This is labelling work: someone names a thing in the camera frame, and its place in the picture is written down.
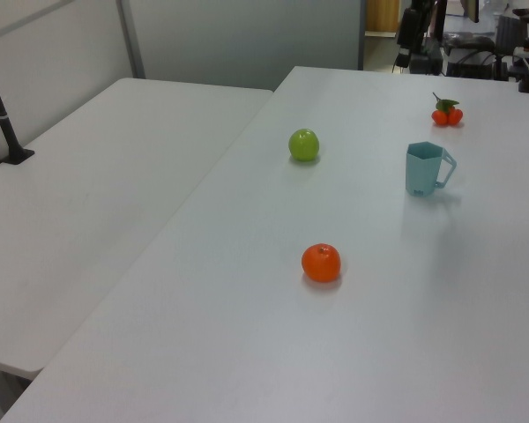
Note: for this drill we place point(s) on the small oranges cluster with leaves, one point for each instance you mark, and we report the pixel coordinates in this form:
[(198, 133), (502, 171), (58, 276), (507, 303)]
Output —
[(441, 117)]

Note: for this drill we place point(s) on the black device on stand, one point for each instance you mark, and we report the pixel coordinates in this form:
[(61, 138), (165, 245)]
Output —
[(409, 26)]

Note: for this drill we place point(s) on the light blue faceted mug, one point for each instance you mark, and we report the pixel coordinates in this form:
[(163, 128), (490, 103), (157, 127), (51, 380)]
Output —
[(421, 176)]

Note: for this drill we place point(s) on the green apple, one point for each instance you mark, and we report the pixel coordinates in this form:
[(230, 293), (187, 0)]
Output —
[(304, 145)]

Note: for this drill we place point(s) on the orange mandarin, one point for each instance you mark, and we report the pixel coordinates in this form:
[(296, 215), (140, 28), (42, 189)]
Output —
[(321, 263)]

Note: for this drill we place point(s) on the wooden cabinet panel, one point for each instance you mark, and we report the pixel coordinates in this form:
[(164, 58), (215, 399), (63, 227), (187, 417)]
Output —
[(381, 15)]

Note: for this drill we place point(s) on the black camera pole with base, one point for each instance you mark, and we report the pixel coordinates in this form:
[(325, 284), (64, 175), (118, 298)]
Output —
[(5, 128)]

